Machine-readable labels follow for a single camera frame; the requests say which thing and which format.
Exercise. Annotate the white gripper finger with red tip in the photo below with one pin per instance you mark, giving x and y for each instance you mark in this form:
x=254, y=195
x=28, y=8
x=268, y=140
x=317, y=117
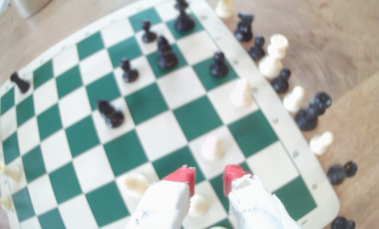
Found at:
x=253, y=206
x=164, y=206

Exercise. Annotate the white chess pawn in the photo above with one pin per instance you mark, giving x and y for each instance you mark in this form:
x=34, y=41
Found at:
x=212, y=148
x=197, y=206
x=320, y=144
x=4, y=202
x=293, y=101
x=241, y=95

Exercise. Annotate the white chess bishop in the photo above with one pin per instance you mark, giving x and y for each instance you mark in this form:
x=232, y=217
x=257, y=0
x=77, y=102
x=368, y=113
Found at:
x=135, y=185

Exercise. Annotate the green and white chess mat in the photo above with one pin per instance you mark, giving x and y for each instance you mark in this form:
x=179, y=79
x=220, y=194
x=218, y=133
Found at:
x=196, y=117

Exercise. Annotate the large black chess piece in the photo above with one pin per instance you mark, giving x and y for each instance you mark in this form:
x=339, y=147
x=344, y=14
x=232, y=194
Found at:
x=305, y=119

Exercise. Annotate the black chess bishop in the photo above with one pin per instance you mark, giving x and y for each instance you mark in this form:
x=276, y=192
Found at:
x=167, y=59
x=113, y=117

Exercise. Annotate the black chess pawn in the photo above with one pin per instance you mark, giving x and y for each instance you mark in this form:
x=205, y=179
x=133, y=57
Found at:
x=130, y=75
x=218, y=68
x=148, y=36
x=280, y=84
x=256, y=52

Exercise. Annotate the tall white chess piece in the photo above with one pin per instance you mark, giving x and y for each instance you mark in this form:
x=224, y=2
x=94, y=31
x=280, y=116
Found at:
x=270, y=66

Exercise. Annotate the white chess rook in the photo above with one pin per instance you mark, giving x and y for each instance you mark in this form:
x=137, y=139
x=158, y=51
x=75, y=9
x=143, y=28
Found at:
x=13, y=172

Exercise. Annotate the black chess knight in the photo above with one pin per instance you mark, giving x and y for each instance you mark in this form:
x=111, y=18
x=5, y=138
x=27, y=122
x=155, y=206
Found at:
x=243, y=31

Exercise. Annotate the black chess king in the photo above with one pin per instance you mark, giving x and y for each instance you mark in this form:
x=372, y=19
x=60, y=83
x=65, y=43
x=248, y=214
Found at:
x=183, y=23

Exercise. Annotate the black pawn h7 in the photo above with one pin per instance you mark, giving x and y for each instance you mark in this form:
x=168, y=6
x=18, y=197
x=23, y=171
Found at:
x=22, y=85

